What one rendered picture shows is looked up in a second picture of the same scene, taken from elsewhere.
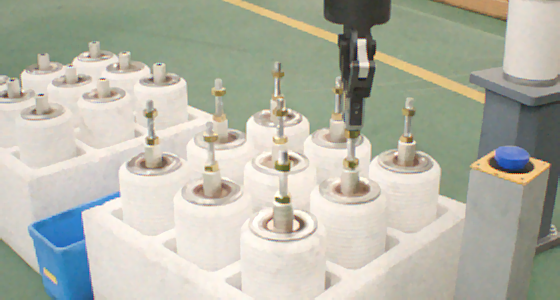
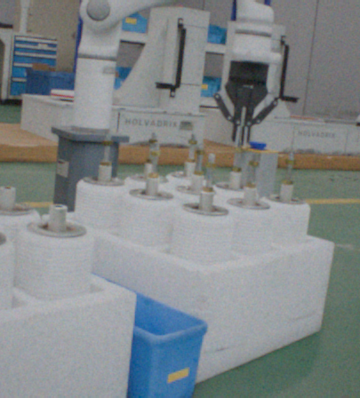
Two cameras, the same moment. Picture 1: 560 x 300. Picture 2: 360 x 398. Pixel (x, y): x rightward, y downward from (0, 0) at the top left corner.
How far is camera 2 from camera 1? 1.56 m
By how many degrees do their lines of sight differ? 89
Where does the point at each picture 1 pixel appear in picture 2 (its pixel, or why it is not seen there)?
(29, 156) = (86, 282)
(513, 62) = (100, 119)
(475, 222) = (261, 182)
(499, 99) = (98, 147)
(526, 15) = (108, 85)
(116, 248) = (239, 280)
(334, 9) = (264, 72)
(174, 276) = (284, 260)
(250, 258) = (303, 218)
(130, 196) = (228, 234)
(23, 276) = not seen: outside the picture
